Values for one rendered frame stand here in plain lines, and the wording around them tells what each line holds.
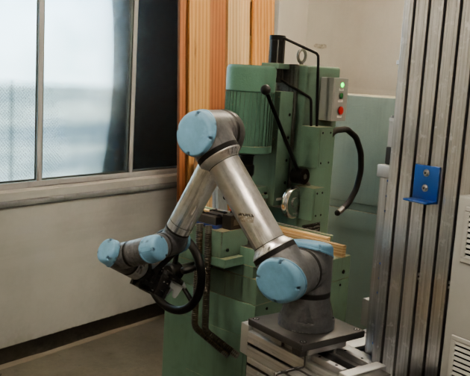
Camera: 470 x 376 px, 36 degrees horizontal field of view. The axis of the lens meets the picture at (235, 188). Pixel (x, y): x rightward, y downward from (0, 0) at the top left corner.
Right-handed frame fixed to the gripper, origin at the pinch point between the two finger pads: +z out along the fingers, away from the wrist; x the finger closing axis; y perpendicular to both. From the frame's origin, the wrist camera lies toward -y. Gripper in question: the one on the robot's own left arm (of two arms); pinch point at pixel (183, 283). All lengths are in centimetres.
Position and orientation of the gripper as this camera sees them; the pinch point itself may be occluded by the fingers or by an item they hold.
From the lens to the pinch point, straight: 228.5
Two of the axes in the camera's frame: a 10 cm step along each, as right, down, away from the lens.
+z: 5.5, 4.3, 7.2
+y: -3.8, 8.9, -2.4
